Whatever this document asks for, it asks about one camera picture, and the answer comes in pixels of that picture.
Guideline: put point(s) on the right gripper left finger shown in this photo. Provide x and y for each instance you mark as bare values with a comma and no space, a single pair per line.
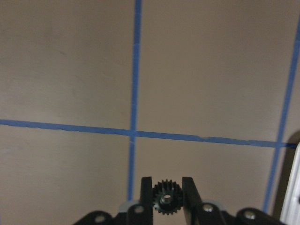
146,200

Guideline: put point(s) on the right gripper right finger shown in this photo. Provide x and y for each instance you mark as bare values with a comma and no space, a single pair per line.
192,203

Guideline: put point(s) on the black bearing gear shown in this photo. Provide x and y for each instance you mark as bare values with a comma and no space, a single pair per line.
167,197

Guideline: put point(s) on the silver ribbed metal tray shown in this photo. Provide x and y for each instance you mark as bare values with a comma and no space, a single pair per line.
290,214

